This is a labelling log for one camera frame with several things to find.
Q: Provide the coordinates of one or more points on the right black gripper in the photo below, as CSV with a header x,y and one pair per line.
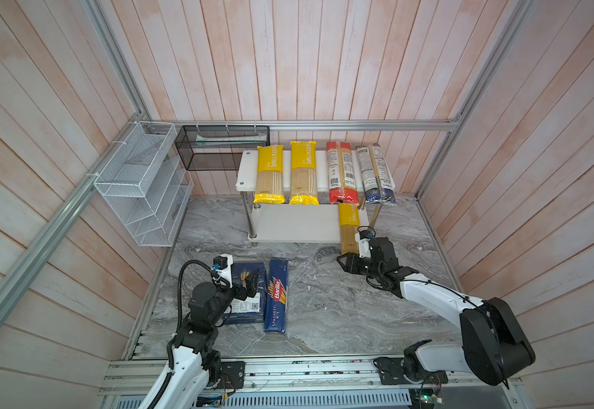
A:
x,y
352,260

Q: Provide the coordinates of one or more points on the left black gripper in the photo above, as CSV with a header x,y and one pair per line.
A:
x,y
242,294

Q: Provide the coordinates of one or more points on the wide blue Barilla pasta box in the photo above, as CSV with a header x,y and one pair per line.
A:
x,y
253,309

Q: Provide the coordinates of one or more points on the yellow Pastatime spaghetti pack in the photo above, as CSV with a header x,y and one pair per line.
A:
x,y
269,182
349,222
303,177

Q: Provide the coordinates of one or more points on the narrow blue Barilla spaghetti box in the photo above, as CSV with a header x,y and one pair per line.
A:
x,y
275,318

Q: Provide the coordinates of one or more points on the red clear spaghetti pack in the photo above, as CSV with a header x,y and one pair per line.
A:
x,y
342,176

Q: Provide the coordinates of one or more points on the blue clear spaghetti pack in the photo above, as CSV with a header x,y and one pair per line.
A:
x,y
378,185

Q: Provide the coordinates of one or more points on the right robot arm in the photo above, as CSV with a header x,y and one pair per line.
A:
x,y
493,346

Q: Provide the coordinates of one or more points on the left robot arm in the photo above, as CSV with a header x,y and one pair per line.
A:
x,y
193,374

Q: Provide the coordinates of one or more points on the white two-tier shelf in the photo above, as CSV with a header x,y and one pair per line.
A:
x,y
291,223

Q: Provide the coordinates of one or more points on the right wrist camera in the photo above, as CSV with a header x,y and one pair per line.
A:
x,y
363,236

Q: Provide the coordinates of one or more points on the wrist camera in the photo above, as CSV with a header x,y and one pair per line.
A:
x,y
363,236
222,267

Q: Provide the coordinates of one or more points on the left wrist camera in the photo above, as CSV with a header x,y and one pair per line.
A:
x,y
222,267

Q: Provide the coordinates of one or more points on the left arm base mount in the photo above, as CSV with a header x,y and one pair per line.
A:
x,y
228,375

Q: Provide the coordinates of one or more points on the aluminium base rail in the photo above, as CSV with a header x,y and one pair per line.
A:
x,y
265,374

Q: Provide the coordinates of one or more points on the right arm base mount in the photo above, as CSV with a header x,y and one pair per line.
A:
x,y
398,371

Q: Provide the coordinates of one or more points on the white wire mesh rack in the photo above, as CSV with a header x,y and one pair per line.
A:
x,y
144,185

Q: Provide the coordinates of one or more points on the black wire mesh basket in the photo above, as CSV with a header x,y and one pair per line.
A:
x,y
218,147

